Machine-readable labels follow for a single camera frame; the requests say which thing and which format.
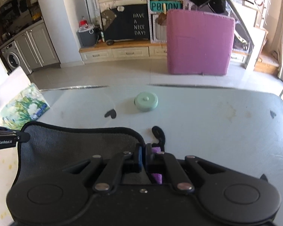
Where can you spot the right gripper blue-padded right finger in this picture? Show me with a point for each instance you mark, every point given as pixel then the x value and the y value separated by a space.
pixel 165 172

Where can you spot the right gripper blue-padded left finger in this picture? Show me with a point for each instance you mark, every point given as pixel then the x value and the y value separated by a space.
pixel 117 167

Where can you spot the purple and grey microfibre towel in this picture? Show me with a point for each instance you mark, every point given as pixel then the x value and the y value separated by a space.
pixel 52 148

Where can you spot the floral tissue box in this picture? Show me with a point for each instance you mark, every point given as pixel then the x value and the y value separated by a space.
pixel 28 105

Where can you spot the front-loading washing machine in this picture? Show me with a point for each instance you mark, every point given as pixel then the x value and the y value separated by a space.
pixel 11 55

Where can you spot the small green round lid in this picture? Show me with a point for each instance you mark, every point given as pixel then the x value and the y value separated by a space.
pixel 146 101

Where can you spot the white kitchen cabinet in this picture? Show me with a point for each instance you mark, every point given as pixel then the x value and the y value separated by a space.
pixel 35 47

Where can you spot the wooden tv cabinet with drawers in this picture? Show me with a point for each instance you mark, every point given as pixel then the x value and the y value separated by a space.
pixel 124 50

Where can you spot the grey bucket with red lid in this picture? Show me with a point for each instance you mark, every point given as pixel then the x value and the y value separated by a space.
pixel 86 33

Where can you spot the pink upholstered chair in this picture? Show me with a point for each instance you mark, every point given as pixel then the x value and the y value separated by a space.
pixel 199 43

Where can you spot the black have a nice day cloth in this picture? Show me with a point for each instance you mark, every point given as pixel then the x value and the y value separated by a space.
pixel 128 22

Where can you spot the teal poison sign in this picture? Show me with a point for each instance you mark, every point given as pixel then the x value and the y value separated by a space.
pixel 164 5

